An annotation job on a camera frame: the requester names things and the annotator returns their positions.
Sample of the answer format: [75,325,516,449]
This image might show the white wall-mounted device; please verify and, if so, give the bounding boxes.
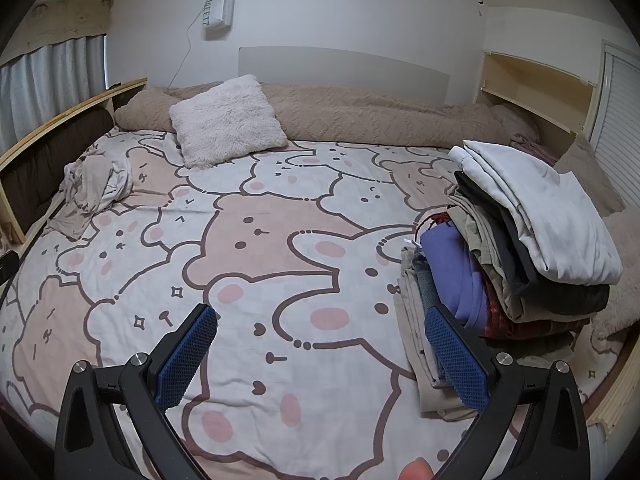
[202,0,237,41]

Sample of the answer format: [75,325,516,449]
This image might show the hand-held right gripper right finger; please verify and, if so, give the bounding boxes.
[424,304,591,480]

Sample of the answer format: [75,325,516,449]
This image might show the mauve cloth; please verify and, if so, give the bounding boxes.
[507,132,558,167]

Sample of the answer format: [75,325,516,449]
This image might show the brown headboard cushion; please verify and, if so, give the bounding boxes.
[0,107,117,241]

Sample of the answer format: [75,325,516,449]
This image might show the stack of folded clothes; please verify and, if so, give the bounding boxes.
[394,139,624,422]

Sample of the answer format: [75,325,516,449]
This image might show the beige pillow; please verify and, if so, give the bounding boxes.
[554,132,627,217]

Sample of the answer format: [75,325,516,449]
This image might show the white fluffy pillow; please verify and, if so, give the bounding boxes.
[168,74,288,169]

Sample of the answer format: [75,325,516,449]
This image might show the wooden headboard frame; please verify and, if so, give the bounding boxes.
[0,77,149,247]

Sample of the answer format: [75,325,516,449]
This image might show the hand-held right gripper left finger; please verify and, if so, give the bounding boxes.
[54,304,221,480]

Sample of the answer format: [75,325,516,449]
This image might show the dark object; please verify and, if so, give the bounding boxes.
[0,252,20,285]

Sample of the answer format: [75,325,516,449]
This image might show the beige quilted comforter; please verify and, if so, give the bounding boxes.
[114,81,541,150]

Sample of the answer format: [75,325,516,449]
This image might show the white wall panel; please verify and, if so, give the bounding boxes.
[238,46,452,106]

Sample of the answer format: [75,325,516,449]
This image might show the white louvered door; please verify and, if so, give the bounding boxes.
[585,40,640,158]

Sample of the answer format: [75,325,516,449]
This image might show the bear print bed sheet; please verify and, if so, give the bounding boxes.
[0,127,640,480]

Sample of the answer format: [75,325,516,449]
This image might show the beige curtain valance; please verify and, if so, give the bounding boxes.
[22,0,114,43]

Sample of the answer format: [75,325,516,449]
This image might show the white cable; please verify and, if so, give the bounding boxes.
[167,0,223,88]

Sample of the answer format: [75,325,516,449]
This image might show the white curtain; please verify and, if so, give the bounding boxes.
[0,34,109,153]

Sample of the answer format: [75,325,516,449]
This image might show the person's right hand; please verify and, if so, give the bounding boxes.
[400,457,434,480]

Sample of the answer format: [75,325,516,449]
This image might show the cream bed frame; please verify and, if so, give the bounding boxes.
[582,337,640,438]

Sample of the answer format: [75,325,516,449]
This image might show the beige shirt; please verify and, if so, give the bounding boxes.
[44,153,135,240]

